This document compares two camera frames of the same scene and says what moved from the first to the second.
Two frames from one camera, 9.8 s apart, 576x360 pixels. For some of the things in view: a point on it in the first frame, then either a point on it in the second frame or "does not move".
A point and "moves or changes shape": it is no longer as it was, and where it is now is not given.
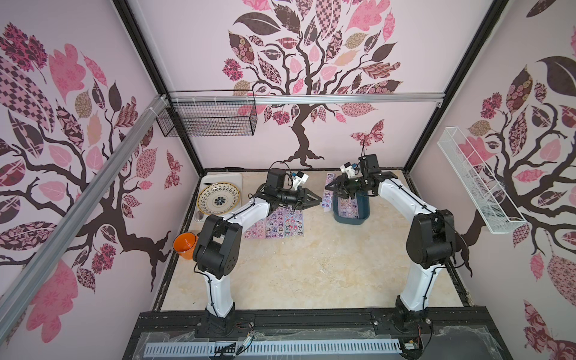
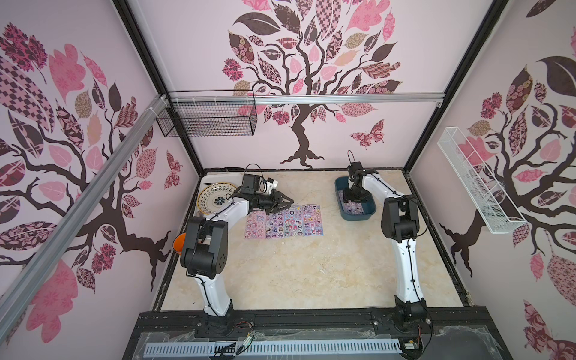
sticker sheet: [328, 197] → [313, 222]
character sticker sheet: [348, 207] moves or changes shape
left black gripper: [300, 199] → [275, 202]
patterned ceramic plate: [218, 198] does not move
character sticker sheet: [294, 222] does not move
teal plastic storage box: [364, 210] moves or changes shape
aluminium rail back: [301, 97] does not move
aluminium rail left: [19, 293] does not move
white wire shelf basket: [499, 213] does not move
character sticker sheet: [274, 224] does not move
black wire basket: [183, 119] does not move
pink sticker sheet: [256, 231] does not move
